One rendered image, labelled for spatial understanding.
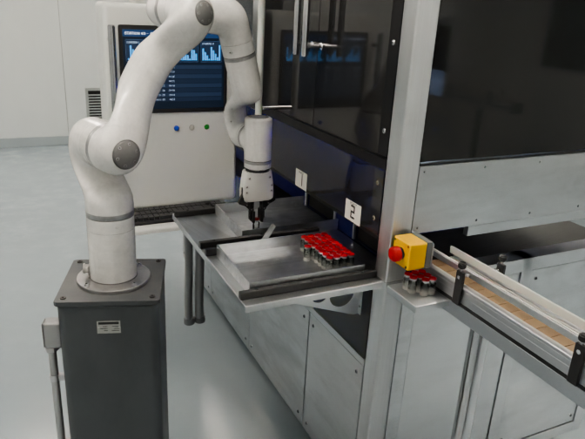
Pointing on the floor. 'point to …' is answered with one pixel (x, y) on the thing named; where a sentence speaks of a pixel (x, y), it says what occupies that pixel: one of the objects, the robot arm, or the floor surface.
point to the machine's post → (397, 205)
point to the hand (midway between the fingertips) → (256, 214)
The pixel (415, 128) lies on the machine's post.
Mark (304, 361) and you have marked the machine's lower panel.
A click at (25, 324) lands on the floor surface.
